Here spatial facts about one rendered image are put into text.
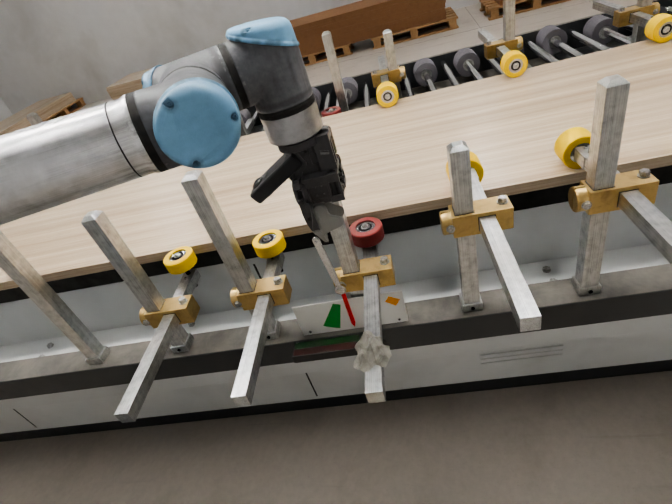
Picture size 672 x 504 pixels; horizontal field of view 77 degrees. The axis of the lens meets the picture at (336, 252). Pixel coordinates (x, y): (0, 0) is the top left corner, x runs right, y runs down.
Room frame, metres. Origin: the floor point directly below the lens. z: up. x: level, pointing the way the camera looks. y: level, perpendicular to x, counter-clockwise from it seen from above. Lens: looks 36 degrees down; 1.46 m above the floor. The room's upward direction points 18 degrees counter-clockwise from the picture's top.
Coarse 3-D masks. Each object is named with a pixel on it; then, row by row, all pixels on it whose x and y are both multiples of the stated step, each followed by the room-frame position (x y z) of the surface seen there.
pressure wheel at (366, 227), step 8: (352, 224) 0.85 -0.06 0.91; (360, 224) 0.84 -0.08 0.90; (368, 224) 0.83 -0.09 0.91; (376, 224) 0.82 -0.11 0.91; (352, 232) 0.82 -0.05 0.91; (360, 232) 0.81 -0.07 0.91; (368, 232) 0.80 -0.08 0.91; (376, 232) 0.79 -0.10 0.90; (360, 240) 0.79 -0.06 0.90; (368, 240) 0.79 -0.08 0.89; (376, 240) 0.79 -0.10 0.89
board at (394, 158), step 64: (576, 64) 1.38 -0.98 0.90; (640, 64) 1.23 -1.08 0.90; (384, 128) 1.36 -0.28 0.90; (448, 128) 1.21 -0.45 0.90; (512, 128) 1.08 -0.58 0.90; (640, 128) 0.87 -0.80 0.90; (128, 192) 1.53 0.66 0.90; (384, 192) 0.96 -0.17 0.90; (448, 192) 0.86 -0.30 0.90; (512, 192) 0.81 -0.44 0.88; (64, 256) 1.18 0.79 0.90
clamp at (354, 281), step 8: (360, 264) 0.74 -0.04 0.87; (368, 264) 0.73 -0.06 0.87; (376, 264) 0.72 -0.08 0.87; (392, 264) 0.72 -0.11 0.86; (336, 272) 0.74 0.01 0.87; (352, 272) 0.72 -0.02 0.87; (360, 272) 0.71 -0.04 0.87; (368, 272) 0.71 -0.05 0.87; (376, 272) 0.70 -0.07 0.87; (384, 272) 0.70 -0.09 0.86; (392, 272) 0.69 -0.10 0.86; (344, 280) 0.72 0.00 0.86; (352, 280) 0.71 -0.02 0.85; (360, 280) 0.71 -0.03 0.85; (384, 280) 0.70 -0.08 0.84; (392, 280) 0.70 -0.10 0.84; (352, 288) 0.72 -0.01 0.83; (360, 288) 0.71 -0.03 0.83
